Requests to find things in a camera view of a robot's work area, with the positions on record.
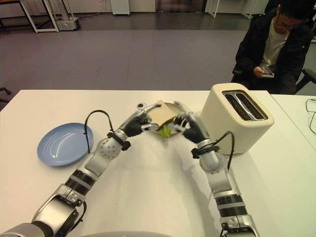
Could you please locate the green lettuce leaf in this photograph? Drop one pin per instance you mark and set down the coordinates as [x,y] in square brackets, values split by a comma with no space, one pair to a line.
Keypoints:
[165,131]

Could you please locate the blue plate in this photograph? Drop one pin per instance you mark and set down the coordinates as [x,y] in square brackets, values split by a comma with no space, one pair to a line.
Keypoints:
[64,145]

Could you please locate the black chair base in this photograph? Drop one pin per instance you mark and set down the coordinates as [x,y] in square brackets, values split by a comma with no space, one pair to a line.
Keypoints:
[4,92]

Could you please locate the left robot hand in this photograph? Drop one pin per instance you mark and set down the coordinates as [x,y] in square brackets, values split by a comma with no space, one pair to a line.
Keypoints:
[134,127]

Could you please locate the bread slice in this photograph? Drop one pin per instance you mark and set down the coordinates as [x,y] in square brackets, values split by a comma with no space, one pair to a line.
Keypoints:
[161,112]

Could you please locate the white smartphone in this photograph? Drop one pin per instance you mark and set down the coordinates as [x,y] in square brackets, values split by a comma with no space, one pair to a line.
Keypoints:
[268,73]

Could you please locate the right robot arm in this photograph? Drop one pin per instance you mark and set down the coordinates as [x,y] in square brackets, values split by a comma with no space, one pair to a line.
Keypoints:
[222,182]

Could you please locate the tan plate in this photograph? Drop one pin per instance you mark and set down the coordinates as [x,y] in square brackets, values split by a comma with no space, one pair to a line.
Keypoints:
[174,106]

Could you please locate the cream toaster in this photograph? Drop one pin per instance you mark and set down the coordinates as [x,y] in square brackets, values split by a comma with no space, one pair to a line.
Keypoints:
[222,118]

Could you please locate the person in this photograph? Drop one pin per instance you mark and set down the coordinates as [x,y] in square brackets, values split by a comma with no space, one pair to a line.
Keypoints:
[271,47]

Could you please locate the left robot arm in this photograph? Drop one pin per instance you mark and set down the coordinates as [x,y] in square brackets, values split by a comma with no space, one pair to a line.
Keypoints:
[108,148]

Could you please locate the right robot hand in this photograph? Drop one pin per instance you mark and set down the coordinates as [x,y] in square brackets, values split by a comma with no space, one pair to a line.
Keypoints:
[195,132]

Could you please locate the white wheeled machine base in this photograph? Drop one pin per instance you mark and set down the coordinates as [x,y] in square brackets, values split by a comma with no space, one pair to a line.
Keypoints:
[67,24]

